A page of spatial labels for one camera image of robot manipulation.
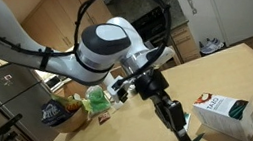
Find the small fridge magnet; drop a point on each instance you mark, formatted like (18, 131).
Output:
(7, 78)

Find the wooden base cabinet with drawers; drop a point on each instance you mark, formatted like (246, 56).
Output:
(184, 43)

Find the black kitchen stove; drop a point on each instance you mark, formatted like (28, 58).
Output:
(153, 22)

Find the wooden slatted chair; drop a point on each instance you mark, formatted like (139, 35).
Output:
(169, 62)

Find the translucent green plastic bag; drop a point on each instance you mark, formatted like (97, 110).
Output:
(97, 100)

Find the white Tazo tea box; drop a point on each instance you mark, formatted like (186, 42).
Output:
(221, 117)

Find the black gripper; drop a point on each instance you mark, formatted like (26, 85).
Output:
(150, 83)

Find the small brown snack packet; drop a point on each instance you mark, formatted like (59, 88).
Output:
(104, 117)

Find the dark blue snack bag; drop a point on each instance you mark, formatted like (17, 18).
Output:
(52, 113)

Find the wooden counter base cabinets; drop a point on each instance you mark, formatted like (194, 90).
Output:
(72, 88)

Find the wooden bowl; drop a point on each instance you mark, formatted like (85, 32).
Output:
(70, 124)

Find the blue cardboard box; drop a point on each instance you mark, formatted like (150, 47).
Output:
(72, 105)

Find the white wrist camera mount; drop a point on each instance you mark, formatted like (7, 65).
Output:
(115, 89)

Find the white sneaker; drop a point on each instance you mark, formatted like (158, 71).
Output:
(207, 49)
(217, 43)

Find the black toaster oven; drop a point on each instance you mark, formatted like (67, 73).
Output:
(53, 82)

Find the stainless steel refrigerator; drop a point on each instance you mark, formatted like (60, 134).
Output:
(20, 103)

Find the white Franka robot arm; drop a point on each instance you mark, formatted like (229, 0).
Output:
(106, 49)

